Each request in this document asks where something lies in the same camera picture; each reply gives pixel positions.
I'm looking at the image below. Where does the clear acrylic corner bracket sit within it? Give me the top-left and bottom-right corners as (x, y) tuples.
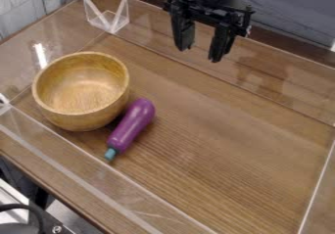
(83, 0), (130, 34)

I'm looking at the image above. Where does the clear acrylic tray wall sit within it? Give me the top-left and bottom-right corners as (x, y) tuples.
(0, 1), (335, 234)

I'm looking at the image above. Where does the purple toy eggplant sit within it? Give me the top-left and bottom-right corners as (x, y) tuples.
(105, 98), (157, 161)

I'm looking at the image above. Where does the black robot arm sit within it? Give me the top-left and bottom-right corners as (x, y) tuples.
(165, 0), (255, 63)

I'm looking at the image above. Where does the brown wooden bowl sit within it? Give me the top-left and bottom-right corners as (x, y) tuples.
(33, 51), (130, 131)

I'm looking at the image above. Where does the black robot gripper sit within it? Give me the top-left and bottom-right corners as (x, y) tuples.
(165, 0), (255, 63)

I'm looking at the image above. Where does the black cable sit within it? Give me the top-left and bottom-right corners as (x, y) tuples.
(0, 203), (47, 234)

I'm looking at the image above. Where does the black metal table bracket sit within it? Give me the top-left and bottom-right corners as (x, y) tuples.
(29, 201), (77, 234)

